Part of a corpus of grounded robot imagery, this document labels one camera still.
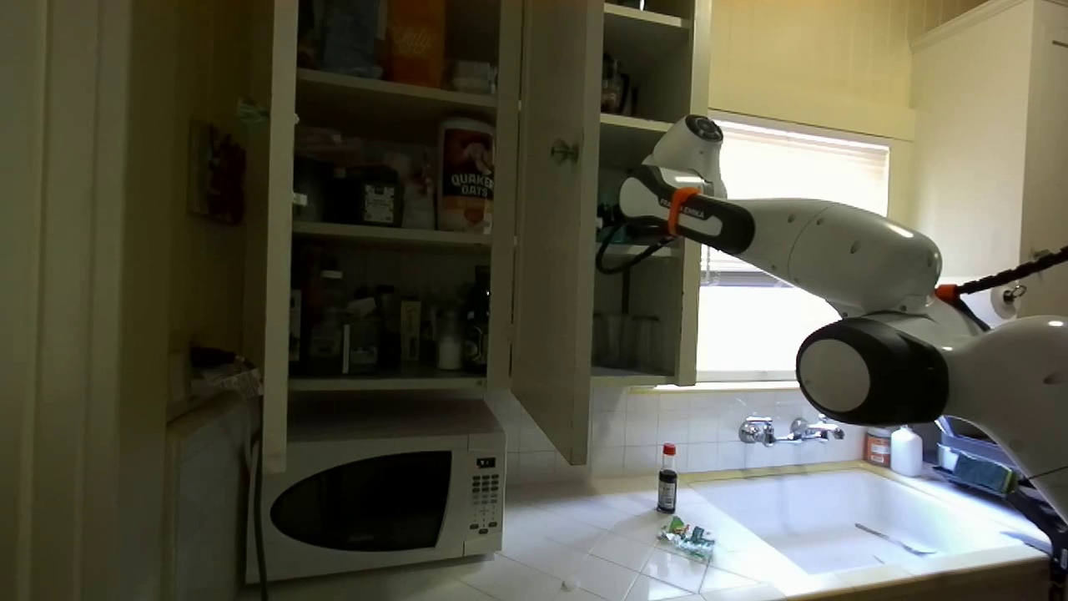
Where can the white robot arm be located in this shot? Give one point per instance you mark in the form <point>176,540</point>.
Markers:
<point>900,352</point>

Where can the open white cupboard door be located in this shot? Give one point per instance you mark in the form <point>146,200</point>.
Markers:
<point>554,219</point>

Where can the oats canister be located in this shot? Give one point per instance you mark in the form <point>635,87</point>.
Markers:
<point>465,175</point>

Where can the window with white blind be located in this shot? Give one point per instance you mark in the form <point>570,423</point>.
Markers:
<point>748,317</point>

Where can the soy sauce bottle red cap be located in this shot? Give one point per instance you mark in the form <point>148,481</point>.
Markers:
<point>669,481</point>

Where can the white microwave oven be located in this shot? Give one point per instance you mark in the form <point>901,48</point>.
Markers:
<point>379,502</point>

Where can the crumpled clear plastic wrapper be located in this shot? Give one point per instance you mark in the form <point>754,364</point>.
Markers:
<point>691,540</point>

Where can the orange box top shelf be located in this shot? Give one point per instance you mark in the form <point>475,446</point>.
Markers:
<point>415,42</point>

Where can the brown soap bottle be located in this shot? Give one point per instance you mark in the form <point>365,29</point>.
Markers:
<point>878,450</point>

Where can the white kitchen sink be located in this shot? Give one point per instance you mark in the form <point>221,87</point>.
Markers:
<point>860,521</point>

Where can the white soap dispenser bottle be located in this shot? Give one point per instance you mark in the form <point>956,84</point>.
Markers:
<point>905,451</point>

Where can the blue dish rack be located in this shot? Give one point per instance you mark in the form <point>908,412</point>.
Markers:
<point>976,465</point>

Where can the white wall cupboard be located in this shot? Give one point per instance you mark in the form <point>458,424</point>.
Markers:
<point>436,196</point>

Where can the chrome wall faucet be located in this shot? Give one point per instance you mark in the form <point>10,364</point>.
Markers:
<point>797,432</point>

